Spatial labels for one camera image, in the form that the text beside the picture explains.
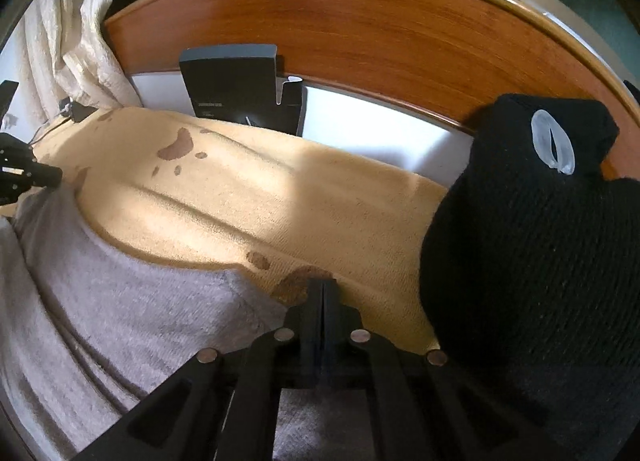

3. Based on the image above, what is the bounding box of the grey knit sweater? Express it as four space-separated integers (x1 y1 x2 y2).
0 180 381 461

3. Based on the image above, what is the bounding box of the black power adapter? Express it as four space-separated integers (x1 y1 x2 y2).
58 97 96 123

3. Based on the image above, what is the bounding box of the left cream curtain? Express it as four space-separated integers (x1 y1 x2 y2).
1 0 141 141

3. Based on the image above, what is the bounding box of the black knit garment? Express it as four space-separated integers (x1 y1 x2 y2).
419 95 639 460

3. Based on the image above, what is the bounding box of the yellow paw print blanket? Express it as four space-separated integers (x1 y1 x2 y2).
32 108 446 354

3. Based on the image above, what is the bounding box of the black box behind bed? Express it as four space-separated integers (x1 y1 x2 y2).
179 44 306 136

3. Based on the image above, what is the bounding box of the wooden window sill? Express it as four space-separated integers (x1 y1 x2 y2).
105 0 639 178

